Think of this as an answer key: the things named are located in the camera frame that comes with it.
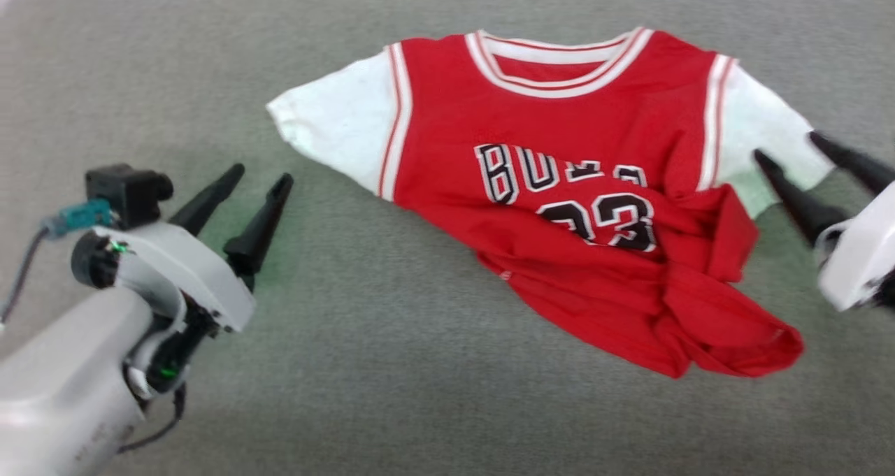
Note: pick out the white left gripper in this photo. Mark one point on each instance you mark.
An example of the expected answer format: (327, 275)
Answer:
(189, 266)

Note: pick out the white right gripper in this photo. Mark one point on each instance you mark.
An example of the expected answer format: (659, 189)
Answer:
(863, 252)

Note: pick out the red Bulls jersey shirt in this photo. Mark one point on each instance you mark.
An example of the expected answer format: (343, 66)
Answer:
(594, 126)

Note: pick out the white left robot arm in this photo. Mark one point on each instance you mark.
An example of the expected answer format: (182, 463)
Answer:
(56, 392)

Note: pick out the grey fabric sofa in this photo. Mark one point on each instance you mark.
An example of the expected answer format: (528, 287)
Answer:
(419, 392)

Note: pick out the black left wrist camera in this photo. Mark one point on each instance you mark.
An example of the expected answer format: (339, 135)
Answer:
(129, 193)

